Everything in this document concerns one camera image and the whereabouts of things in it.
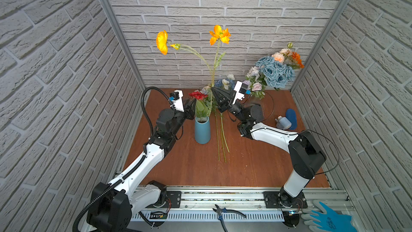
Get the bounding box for white poppy stem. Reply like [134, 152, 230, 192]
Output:
[222, 74, 236, 90]

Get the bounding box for blue hydrangea white bouquet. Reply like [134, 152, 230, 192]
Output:
[214, 74, 235, 153]

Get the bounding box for clear glass vase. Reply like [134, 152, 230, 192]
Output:
[251, 91, 265, 100]

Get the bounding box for teal ceramic vase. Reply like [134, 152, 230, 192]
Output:
[195, 117, 211, 145]

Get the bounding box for dusty blue rose bouquet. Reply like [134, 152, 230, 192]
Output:
[256, 56, 295, 89]

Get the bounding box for orange white small bouquet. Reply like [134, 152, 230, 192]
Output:
[156, 25, 231, 87]

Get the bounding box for peach rose stem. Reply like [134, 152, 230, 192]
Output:
[271, 42, 293, 64]

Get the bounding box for orange gerbera stem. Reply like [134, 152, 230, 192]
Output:
[290, 52, 304, 69]

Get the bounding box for pink white mixed bouquet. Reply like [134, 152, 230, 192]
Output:
[200, 85, 228, 163]

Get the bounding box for white lilac mixed bouquet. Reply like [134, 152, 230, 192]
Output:
[243, 66, 267, 93]

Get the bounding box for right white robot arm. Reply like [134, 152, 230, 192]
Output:
[211, 82, 327, 206]

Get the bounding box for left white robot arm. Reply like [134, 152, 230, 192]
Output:
[77, 100, 195, 232]

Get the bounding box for blue oval object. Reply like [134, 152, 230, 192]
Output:
[285, 108, 297, 130]

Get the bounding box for black blue pliers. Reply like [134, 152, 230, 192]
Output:
[212, 204, 247, 232]

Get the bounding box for blue grey work glove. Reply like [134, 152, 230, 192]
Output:
[300, 200, 357, 232]

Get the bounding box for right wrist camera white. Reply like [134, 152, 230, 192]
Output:
[232, 81, 251, 104]

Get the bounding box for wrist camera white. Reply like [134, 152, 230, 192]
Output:
[169, 90, 184, 112]
[232, 81, 251, 104]

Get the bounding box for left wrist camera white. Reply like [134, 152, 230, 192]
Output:
[169, 90, 184, 112]

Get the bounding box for black corrugated cable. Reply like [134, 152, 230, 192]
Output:
[72, 86, 171, 232]

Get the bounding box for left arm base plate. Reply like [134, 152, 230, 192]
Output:
[147, 191, 182, 209]

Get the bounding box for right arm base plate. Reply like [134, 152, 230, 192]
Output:
[263, 191, 308, 209]

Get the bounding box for white slotted cable duct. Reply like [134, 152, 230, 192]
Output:
[142, 211, 284, 222]

